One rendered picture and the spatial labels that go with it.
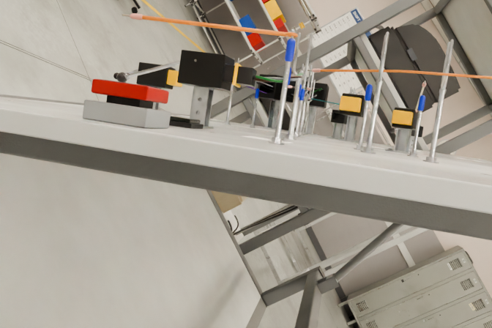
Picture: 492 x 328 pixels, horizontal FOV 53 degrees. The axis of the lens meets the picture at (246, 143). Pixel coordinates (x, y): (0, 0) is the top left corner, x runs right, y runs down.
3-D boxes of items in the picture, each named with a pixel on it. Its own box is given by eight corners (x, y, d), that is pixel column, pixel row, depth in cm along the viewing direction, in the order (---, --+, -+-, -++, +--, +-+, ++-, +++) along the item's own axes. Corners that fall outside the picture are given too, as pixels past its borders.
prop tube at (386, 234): (323, 282, 134) (408, 207, 129) (323, 279, 136) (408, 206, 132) (331, 291, 133) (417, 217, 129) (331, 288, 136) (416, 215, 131)
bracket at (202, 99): (195, 126, 63) (201, 87, 63) (213, 129, 63) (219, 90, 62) (182, 125, 59) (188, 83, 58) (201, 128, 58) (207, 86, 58)
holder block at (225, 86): (189, 86, 63) (193, 55, 63) (230, 91, 62) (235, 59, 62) (176, 82, 59) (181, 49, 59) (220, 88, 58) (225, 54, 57)
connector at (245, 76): (218, 82, 61) (220, 66, 61) (256, 87, 61) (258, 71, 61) (213, 79, 58) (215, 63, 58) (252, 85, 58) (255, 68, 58)
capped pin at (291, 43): (266, 142, 47) (283, 28, 46) (282, 144, 47) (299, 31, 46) (269, 143, 45) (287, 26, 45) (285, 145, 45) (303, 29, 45)
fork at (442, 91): (440, 164, 56) (460, 39, 55) (423, 161, 56) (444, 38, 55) (437, 162, 58) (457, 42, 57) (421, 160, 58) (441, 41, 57)
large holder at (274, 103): (310, 134, 142) (318, 84, 141) (269, 128, 130) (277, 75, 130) (293, 131, 147) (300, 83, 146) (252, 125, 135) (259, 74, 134)
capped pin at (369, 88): (362, 150, 63) (373, 83, 62) (351, 148, 64) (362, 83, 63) (367, 151, 64) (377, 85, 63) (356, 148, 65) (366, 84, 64)
